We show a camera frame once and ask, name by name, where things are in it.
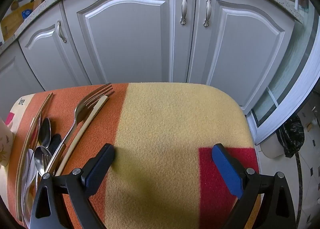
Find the cream chopstick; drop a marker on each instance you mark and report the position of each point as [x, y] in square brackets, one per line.
[77, 138]

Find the black garbage bag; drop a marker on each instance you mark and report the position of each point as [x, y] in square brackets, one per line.
[291, 135]

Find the large silver spoon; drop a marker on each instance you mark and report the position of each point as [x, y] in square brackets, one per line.
[42, 157]

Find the wooden cutting board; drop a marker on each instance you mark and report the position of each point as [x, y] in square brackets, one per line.
[12, 22]

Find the floral utensil holder cup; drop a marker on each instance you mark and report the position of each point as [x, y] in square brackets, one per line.
[6, 141]

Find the colourful fleece table mat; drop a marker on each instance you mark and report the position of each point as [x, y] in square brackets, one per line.
[163, 175]

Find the small silver spoon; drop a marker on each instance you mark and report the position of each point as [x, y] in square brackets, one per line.
[45, 133]

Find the large silver fork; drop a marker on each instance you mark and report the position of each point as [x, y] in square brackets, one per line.
[83, 109]

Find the white ceramic spoon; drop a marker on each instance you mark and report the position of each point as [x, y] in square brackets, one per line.
[28, 176]

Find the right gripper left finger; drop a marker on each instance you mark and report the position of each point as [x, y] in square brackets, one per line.
[49, 208]

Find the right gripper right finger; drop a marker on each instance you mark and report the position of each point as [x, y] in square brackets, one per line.
[276, 210]

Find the brown wooden chopstick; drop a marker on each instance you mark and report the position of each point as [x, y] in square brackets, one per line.
[29, 138]
[21, 162]

